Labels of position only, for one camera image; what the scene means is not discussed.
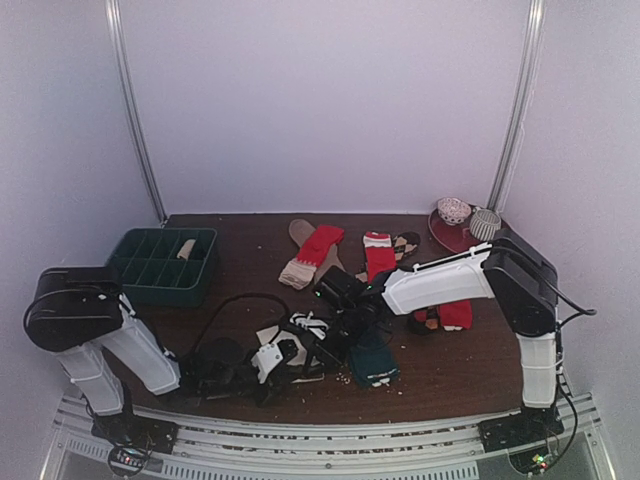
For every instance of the aluminium corner post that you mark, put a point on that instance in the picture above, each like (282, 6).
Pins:
(522, 97)
(116, 31)

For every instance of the patterned small bowl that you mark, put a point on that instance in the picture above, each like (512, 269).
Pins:
(453, 211)

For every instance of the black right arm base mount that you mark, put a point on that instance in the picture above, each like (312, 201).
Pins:
(527, 426)

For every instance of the red sock right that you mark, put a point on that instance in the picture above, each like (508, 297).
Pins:
(450, 317)

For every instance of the dark red round plate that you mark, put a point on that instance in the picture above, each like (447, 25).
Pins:
(454, 238)

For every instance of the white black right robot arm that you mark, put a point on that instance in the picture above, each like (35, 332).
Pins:
(506, 269)

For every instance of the right aluminium corner post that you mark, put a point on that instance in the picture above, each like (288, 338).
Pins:
(522, 97)

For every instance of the red cream sock left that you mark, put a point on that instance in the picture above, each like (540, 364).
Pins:
(300, 271)

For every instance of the dark teal sock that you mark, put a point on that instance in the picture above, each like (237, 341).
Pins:
(371, 361)

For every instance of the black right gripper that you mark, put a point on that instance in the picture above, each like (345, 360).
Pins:
(357, 330)

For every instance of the tan beige sock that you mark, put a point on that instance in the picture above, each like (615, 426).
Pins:
(299, 231)

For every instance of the red sock middle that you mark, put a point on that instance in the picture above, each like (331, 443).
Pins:
(380, 254)

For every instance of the brown argyle sock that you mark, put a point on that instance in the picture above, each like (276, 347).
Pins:
(405, 244)

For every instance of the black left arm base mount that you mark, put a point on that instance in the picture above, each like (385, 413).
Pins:
(133, 431)

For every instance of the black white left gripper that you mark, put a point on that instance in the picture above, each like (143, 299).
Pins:
(276, 375)

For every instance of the striped grey cup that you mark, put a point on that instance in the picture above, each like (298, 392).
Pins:
(484, 224)

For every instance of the green compartment organizer tray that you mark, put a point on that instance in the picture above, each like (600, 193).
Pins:
(145, 260)

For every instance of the cream brown striped sock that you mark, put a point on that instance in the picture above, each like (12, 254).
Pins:
(314, 373)

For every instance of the rolled beige sock in tray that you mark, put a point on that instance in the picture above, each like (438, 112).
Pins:
(185, 251)

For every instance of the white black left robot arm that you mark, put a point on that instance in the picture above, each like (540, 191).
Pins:
(79, 314)

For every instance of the left aluminium corner post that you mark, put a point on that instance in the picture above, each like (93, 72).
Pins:
(116, 31)

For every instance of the aluminium front rail frame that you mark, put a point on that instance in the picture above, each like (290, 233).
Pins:
(211, 448)

